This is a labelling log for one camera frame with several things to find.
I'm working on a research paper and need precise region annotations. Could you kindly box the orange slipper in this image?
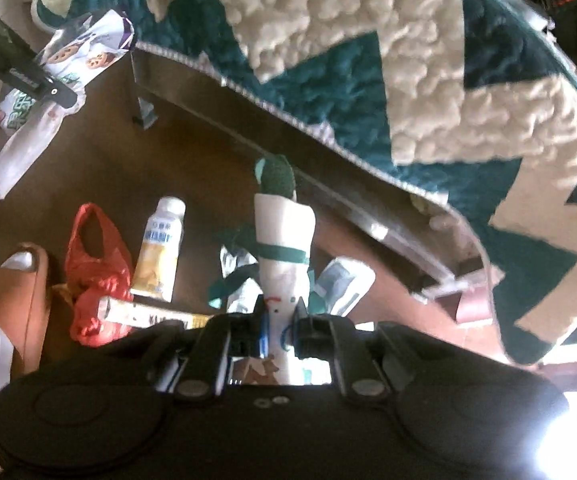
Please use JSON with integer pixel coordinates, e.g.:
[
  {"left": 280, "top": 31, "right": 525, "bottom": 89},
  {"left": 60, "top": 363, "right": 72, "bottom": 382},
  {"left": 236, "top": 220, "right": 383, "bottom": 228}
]
[{"left": 0, "top": 243, "right": 51, "bottom": 380}]

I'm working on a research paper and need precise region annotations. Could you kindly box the green and cream zigzag quilt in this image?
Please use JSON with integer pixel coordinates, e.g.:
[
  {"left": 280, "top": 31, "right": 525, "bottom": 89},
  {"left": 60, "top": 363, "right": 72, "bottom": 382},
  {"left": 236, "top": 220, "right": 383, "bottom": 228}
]
[{"left": 32, "top": 0, "right": 577, "bottom": 365}]

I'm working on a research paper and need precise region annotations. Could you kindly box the red plastic bag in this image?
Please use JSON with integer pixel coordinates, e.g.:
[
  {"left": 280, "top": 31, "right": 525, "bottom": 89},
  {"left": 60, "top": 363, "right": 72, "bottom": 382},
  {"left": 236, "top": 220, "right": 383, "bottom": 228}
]
[{"left": 64, "top": 203, "right": 133, "bottom": 348}]

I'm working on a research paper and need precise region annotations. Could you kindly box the white cookie snack wrapper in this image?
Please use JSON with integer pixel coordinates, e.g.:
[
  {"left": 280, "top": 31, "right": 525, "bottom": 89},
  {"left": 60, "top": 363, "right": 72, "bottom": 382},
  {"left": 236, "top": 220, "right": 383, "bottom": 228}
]
[{"left": 0, "top": 10, "right": 136, "bottom": 200}]

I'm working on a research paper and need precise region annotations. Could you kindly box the metal bed frame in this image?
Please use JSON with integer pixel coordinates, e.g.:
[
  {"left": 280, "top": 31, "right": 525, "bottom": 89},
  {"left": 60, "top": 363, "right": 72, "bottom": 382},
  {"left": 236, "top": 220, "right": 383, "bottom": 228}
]
[{"left": 131, "top": 42, "right": 487, "bottom": 300}]

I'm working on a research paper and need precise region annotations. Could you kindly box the yellow white snack box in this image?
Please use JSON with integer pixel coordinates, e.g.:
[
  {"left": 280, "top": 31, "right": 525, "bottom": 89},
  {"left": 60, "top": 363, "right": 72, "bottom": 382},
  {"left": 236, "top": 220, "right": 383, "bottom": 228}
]
[{"left": 98, "top": 296, "right": 211, "bottom": 330}]

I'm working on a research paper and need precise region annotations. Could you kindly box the white yellow drink bottle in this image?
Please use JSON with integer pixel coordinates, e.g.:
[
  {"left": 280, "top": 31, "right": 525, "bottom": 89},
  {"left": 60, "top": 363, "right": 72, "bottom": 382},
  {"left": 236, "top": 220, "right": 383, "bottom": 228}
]
[{"left": 131, "top": 196, "right": 186, "bottom": 302}]

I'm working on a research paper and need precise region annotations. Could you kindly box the crumpled white green wrapper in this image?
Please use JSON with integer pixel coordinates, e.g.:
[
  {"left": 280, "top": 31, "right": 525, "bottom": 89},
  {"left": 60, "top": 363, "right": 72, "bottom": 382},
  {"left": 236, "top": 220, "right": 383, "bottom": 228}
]
[{"left": 207, "top": 226, "right": 376, "bottom": 316}]

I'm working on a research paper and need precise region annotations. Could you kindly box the white paper cup with green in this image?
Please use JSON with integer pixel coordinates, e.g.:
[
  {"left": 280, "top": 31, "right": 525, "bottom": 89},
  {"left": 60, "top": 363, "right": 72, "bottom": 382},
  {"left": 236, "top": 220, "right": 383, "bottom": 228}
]
[{"left": 254, "top": 155, "right": 317, "bottom": 386}]

